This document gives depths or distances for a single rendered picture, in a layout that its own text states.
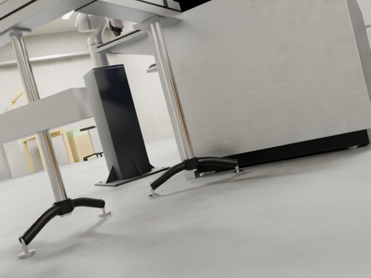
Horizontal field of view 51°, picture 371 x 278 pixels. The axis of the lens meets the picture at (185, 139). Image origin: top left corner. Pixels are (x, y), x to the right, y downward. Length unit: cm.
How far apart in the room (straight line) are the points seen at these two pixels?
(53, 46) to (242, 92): 961
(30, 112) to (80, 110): 25
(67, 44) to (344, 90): 1005
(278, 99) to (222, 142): 37
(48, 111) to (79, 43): 1001
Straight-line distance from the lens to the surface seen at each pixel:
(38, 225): 158
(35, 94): 167
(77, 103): 148
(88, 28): 311
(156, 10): 191
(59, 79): 1112
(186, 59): 211
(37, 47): 1123
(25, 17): 161
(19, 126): 171
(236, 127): 202
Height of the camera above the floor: 33
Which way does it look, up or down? 3 degrees down
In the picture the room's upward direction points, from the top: 15 degrees counter-clockwise
